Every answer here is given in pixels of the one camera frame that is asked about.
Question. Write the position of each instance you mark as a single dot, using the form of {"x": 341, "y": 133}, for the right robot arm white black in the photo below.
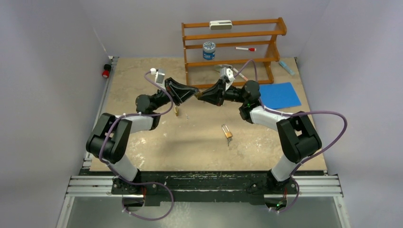
{"x": 298, "y": 137}

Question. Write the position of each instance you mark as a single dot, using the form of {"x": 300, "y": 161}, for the grey stapler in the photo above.
{"x": 219, "y": 67}

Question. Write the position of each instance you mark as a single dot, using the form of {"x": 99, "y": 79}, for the white rectangular box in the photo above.
{"x": 220, "y": 25}

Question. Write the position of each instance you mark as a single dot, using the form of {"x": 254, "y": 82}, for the white pen on table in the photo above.
{"x": 240, "y": 74}

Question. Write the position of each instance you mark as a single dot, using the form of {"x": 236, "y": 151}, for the white red marker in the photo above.
{"x": 251, "y": 49}

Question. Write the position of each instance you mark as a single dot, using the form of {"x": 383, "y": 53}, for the red emergency stop button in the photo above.
{"x": 106, "y": 70}

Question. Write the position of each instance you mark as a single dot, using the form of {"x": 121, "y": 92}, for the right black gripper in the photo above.
{"x": 215, "y": 95}

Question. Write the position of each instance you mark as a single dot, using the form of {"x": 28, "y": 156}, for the long shackle brass padlock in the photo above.
{"x": 226, "y": 131}

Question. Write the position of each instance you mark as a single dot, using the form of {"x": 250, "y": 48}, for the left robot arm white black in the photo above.
{"x": 109, "y": 138}

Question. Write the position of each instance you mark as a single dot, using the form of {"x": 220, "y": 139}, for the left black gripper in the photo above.
{"x": 179, "y": 93}

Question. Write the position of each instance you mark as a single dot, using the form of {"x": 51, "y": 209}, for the aluminium rail frame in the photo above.
{"x": 333, "y": 192}

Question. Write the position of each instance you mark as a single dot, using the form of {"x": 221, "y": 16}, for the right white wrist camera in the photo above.
{"x": 226, "y": 74}

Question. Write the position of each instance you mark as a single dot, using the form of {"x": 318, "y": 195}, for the light blue eraser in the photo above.
{"x": 286, "y": 67}

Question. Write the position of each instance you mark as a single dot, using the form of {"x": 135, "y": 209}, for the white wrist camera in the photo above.
{"x": 159, "y": 76}
{"x": 226, "y": 74}

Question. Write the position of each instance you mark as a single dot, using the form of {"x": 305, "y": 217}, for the blue white jar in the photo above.
{"x": 208, "y": 50}

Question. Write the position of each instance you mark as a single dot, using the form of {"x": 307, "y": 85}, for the large brass padlock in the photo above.
{"x": 176, "y": 110}

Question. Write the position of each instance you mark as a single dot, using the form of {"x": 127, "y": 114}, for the black base frame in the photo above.
{"x": 155, "y": 187}

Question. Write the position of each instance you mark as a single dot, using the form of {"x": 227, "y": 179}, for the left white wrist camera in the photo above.
{"x": 159, "y": 76}

